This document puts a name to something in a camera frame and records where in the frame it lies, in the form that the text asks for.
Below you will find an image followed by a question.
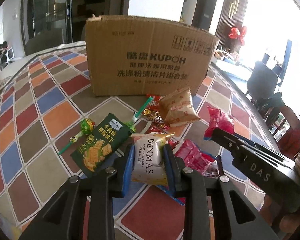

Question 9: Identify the red snack packet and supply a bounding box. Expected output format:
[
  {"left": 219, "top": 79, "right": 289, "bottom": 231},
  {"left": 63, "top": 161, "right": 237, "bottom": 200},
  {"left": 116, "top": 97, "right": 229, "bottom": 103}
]
[{"left": 204, "top": 106, "right": 235, "bottom": 140}]

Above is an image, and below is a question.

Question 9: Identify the beige fortune biscuit packet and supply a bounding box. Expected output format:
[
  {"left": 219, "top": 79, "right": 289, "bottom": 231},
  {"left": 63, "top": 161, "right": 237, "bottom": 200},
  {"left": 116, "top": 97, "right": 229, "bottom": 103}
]
[{"left": 159, "top": 87, "right": 201, "bottom": 127}]

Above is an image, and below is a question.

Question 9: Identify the white Denmas cheese ball packet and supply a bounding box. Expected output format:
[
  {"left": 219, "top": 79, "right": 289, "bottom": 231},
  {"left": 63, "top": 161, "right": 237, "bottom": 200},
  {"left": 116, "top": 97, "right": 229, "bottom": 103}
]
[{"left": 132, "top": 133, "right": 173, "bottom": 186}]

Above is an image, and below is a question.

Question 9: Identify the small red candy packet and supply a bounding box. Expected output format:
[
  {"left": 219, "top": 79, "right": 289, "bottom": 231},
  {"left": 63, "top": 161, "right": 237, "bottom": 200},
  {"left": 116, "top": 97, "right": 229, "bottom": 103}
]
[{"left": 146, "top": 94, "right": 162, "bottom": 111}]

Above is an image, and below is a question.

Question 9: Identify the pink-red snack packet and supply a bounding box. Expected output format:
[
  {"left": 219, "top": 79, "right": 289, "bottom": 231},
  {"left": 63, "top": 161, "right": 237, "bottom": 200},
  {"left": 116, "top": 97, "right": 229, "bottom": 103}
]
[{"left": 175, "top": 140, "right": 216, "bottom": 175}]

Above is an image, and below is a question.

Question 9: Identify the dark dining chair right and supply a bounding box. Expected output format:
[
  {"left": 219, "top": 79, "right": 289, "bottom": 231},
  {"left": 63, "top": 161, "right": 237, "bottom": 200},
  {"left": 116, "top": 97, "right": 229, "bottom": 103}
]
[{"left": 245, "top": 61, "right": 281, "bottom": 104}]

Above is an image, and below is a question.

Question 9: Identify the dark dining chair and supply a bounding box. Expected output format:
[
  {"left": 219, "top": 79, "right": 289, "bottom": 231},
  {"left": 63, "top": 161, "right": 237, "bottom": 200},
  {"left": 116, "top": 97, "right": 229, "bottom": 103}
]
[
  {"left": 25, "top": 28, "right": 64, "bottom": 56},
  {"left": 245, "top": 61, "right": 281, "bottom": 104}
]

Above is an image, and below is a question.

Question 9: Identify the gold red wrapped candy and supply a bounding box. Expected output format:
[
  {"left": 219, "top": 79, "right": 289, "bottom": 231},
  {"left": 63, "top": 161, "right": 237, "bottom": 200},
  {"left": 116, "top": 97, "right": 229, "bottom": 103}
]
[{"left": 143, "top": 108, "right": 170, "bottom": 130}]

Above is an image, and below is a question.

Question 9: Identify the green cracker packet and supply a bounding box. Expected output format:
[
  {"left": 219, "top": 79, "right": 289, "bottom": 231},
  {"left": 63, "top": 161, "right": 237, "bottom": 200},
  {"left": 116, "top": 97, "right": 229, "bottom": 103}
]
[{"left": 71, "top": 113, "right": 133, "bottom": 178}]

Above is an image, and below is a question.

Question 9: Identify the green lollipop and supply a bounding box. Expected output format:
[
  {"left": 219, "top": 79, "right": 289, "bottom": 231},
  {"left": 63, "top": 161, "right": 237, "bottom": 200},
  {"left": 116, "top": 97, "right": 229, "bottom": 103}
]
[{"left": 58, "top": 118, "right": 96, "bottom": 155}]

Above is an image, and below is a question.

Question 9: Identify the green-stick wrapped lollipop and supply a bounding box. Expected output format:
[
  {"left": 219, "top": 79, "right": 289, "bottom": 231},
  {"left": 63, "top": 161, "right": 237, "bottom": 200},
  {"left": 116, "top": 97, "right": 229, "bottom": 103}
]
[{"left": 125, "top": 96, "right": 154, "bottom": 132}]

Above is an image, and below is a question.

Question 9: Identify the red bow decoration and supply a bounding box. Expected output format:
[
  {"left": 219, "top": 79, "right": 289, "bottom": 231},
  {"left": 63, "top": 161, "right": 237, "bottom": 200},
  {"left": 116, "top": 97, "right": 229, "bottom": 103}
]
[{"left": 229, "top": 26, "right": 247, "bottom": 46}]

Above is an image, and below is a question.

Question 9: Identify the colourful checkered tablecloth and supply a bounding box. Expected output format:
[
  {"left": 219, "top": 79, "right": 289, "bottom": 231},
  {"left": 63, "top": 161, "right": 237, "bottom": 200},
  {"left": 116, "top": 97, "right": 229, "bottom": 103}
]
[{"left": 0, "top": 47, "right": 276, "bottom": 239}]

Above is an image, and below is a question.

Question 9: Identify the brown cardboard box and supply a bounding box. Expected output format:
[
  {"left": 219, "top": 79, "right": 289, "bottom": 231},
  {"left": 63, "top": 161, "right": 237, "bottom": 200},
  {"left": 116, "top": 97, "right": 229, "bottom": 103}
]
[{"left": 85, "top": 15, "right": 219, "bottom": 96}]

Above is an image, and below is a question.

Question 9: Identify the dark dining chair left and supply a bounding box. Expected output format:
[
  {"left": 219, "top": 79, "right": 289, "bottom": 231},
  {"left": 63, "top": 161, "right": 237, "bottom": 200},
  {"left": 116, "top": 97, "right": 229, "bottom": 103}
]
[{"left": 25, "top": 28, "right": 64, "bottom": 56}]

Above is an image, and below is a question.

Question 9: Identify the black glass sliding door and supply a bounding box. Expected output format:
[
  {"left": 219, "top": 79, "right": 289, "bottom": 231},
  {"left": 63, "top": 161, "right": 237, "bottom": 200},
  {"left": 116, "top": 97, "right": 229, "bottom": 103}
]
[{"left": 21, "top": 0, "right": 73, "bottom": 45}]

